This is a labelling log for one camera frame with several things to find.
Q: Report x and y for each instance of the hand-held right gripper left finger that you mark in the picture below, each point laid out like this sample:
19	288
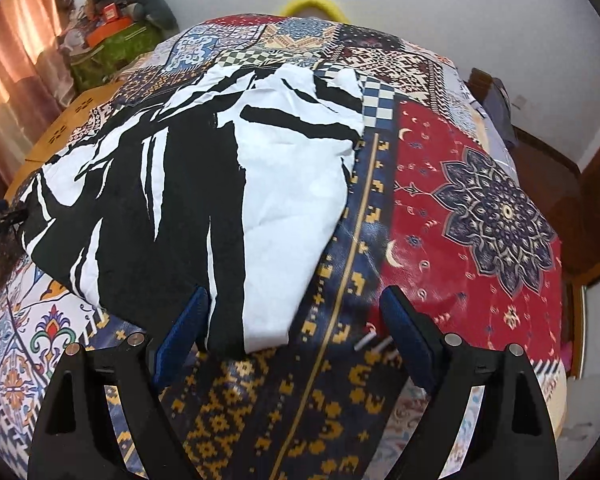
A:
180	340

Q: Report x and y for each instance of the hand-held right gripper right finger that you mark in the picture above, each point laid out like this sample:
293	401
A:
410	330

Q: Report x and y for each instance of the black and white patterned shirt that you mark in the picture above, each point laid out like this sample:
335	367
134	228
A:
280	160

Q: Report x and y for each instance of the wooden lap desk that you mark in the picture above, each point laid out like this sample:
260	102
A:
60	130

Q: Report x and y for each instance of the pink brown curtain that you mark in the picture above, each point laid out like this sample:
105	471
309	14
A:
15	60

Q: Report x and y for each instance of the patchwork printed blanket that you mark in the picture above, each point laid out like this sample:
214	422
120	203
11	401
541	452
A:
480	200

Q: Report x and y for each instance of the green patterned storage bag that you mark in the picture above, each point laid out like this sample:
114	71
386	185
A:
115	50

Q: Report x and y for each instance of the orange flat box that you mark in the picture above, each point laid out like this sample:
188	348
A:
111	29

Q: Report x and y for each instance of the small red box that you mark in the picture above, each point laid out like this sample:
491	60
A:
111	12

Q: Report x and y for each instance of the grey cloth on chair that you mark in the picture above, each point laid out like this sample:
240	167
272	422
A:
502	110

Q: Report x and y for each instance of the grey plush toy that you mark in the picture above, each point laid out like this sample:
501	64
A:
155	5

